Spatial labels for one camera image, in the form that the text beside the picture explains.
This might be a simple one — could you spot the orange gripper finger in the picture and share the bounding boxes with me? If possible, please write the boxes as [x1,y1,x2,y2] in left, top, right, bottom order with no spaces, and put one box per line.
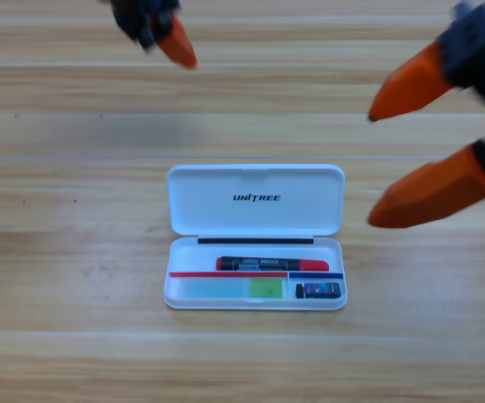
[367,144,485,230]

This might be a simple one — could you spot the white Unitree pencil case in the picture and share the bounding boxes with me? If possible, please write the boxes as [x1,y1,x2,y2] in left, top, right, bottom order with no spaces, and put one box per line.
[163,163,348,311]

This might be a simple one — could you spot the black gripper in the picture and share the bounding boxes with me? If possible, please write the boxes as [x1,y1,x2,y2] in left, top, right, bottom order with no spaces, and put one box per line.
[368,0,485,188]
[99,0,199,71]

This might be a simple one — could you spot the red black marker pen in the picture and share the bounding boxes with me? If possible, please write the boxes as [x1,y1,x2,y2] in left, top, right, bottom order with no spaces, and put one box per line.
[215,255,331,274]

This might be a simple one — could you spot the black eraser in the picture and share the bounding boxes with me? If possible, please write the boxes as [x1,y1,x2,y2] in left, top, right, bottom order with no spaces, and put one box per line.
[295,281,342,301]

